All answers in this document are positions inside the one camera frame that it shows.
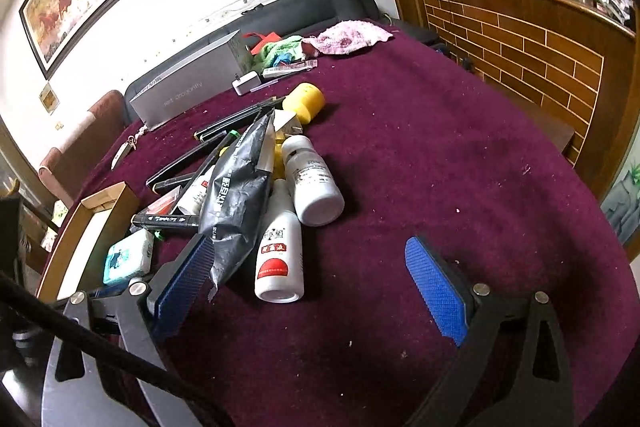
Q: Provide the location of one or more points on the white power adapter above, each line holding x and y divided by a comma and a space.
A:
287, 123

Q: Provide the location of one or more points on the green cloth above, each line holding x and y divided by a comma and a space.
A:
272, 49

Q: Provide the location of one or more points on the black foil bag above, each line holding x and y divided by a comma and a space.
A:
235, 202

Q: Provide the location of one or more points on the teal small box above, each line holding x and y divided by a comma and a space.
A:
127, 257

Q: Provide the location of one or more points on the small white charger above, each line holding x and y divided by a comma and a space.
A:
246, 83

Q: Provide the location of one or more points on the black marker white print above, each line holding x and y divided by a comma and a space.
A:
165, 222

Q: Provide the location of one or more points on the black sofa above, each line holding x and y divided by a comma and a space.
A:
320, 9

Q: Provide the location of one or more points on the small yellow wall plaque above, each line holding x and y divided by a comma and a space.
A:
48, 99

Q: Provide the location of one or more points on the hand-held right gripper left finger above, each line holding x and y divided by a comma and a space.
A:
180, 289

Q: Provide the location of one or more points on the yellow plastic jar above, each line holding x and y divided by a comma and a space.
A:
306, 99

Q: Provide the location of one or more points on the long grey box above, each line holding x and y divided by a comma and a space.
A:
185, 92

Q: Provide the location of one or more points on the short black marker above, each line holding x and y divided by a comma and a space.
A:
172, 183

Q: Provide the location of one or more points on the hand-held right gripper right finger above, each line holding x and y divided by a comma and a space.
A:
435, 292

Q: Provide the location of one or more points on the cardboard box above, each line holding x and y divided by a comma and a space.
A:
75, 252

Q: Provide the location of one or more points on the brown chair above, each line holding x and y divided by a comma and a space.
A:
85, 142

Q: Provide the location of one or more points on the landscape painting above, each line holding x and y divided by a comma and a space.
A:
622, 207

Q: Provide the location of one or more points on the maroon tablecloth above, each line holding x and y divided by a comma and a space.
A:
425, 157

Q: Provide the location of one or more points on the red white packet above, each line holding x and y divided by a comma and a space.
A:
165, 205

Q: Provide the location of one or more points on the white medicine bottle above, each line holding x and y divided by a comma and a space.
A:
312, 187

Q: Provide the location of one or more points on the pink floral towel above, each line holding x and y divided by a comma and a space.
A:
350, 38

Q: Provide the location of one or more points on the red paper bag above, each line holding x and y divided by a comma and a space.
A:
265, 38

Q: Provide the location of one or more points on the white bottle red label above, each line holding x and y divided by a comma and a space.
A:
279, 267

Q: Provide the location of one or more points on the white tube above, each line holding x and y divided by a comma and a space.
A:
195, 197

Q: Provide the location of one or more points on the long black pen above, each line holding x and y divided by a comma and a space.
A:
185, 162

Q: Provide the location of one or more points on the yellow padded pouch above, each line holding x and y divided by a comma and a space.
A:
276, 162

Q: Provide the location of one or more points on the toothpaste tube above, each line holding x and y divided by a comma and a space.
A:
290, 68

